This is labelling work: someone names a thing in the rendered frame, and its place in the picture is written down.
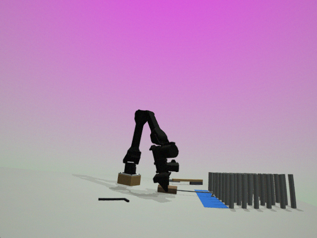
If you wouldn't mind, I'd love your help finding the wooden-handled tool with grey metal shaft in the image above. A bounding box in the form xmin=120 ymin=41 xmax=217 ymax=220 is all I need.
xmin=158 ymin=184 xmax=213 ymax=195

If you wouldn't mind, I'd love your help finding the blue flat strip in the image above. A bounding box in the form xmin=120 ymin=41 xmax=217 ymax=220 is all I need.
xmin=194 ymin=190 xmax=228 ymax=208

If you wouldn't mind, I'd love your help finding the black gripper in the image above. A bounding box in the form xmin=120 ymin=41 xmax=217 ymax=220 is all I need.
xmin=153 ymin=158 xmax=171 ymax=192

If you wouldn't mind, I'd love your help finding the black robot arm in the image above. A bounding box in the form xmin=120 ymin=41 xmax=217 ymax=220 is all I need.
xmin=123 ymin=110 xmax=179 ymax=175

